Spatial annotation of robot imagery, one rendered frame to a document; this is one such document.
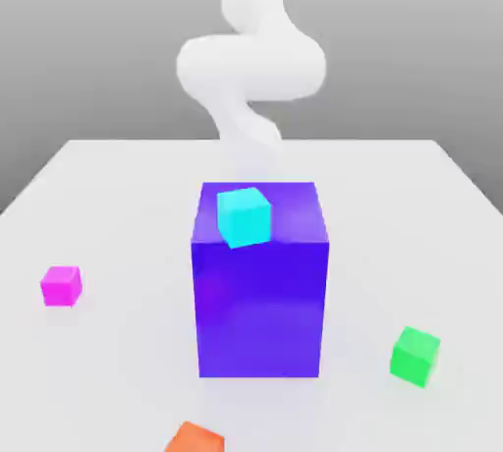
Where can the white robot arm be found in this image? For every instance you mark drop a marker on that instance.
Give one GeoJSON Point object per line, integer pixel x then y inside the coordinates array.
{"type": "Point", "coordinates": [251, 67]}

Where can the small green cube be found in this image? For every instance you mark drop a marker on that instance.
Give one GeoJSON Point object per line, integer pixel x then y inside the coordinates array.
{"type": "Point", "coordinates": [412, 357]}

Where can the small orange cube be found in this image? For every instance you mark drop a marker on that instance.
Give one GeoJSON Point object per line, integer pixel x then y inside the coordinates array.
{"type": "Point", "coordinates": [194, 440]}

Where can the small cyan cube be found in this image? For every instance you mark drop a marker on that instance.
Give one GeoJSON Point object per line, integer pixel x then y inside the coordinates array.
{"type": "Point", "coordinates": [243, 220]}

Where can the small magenta cube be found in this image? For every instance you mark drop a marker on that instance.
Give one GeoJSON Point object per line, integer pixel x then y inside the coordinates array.
{"type": "Point", "coordinates": [61, 287]}

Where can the large purple box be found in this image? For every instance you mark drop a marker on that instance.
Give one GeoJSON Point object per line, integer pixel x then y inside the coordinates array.
{"type": "Point", "coordinates": [259, 302]}

